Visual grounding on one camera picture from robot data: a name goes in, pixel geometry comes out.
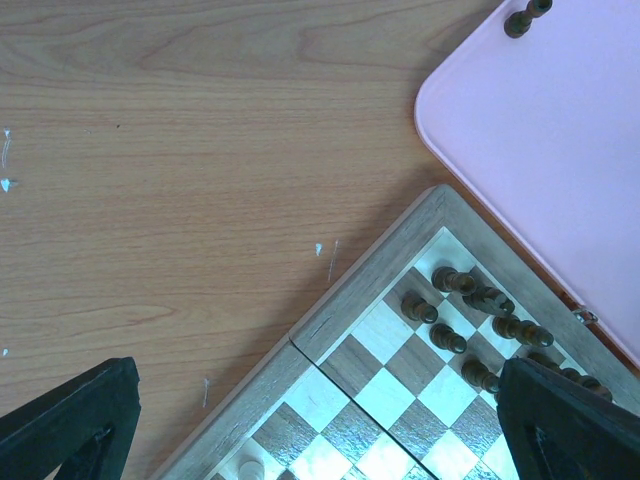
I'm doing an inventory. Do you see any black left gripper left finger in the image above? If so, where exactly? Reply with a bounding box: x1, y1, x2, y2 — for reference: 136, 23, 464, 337
1, 357, 141, 479

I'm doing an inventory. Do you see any wooden chessboard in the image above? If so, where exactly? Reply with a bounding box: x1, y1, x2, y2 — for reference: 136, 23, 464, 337
157, 185, 639, 479

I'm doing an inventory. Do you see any white chess piece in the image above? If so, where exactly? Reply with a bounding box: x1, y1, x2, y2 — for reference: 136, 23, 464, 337
238, 460, 265, 480

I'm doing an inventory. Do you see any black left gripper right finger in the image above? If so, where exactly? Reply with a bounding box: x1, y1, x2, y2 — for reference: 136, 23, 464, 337
497, 358, 639, 479

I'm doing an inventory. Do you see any dark knight chess piece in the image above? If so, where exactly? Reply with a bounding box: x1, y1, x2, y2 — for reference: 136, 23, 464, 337
431, 266, 477, 296

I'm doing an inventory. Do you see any pink tray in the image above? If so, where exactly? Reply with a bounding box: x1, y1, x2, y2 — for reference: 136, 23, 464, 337
414, 1, 639, 359

